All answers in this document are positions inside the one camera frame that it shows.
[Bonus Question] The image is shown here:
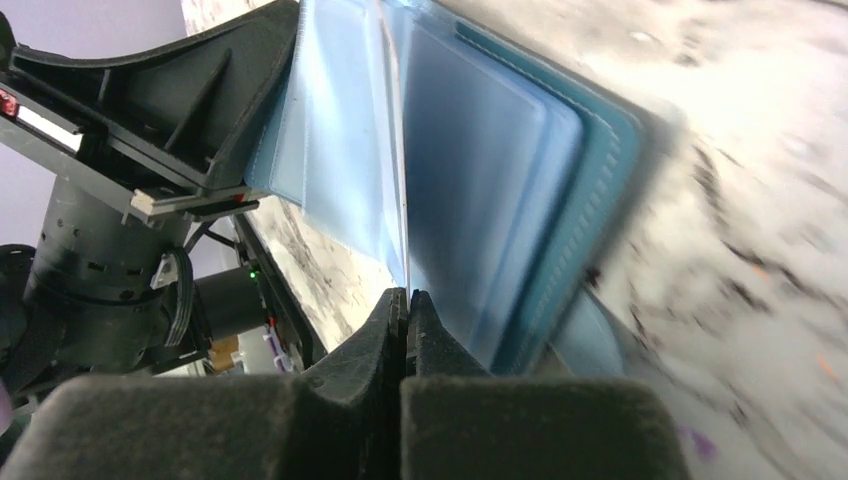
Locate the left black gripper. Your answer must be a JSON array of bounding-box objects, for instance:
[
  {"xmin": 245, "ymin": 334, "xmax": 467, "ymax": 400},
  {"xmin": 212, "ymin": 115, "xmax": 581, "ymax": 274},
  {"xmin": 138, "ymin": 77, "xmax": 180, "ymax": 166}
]
[{"xmin": 1, "ymin": 1, "xmax": 299, "ymax": 371}]

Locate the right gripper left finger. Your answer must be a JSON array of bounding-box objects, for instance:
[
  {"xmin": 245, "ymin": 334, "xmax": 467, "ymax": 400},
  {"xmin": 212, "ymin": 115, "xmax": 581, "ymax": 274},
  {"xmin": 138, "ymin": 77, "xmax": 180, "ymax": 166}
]
[{"xmin": 1, "ymin": 288, "xmax": 406, "ymax": 479}]

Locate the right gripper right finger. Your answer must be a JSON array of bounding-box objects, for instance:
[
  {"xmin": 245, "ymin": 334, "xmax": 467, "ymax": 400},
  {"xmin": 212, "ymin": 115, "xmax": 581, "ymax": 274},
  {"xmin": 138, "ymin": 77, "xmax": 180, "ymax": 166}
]
[{"xmin": 400, "ymin": 291, "xmax": 690, "ymax": 479}]

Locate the white card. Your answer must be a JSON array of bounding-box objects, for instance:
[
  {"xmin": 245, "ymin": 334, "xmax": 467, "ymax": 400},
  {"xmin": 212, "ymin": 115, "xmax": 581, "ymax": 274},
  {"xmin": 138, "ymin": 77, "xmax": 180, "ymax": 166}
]
[{"xmin": 374, "ymin": 1, "xmax": 412, "ymax": 301}]

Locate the blue leather card holder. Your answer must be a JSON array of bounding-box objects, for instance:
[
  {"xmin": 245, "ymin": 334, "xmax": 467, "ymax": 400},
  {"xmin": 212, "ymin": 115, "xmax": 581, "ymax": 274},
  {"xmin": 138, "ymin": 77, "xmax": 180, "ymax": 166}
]
[{"xmin": 245, "ymin": 1, "xmax": 647, "ymax": 375}]

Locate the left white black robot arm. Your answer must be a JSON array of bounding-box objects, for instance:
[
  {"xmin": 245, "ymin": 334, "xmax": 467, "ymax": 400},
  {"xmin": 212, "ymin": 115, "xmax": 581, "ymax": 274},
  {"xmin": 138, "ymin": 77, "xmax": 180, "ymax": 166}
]
[{"xmin": 1, "ymin": 1, "xmax": 303, "ymax": 397}]

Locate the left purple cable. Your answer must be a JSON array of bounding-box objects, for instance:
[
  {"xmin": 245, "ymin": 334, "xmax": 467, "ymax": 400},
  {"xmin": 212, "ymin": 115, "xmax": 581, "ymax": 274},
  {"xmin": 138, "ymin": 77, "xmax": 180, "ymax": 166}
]
[{"xmin": 261, "ymin": 324, "xmax": 296, "ymax": 374}]

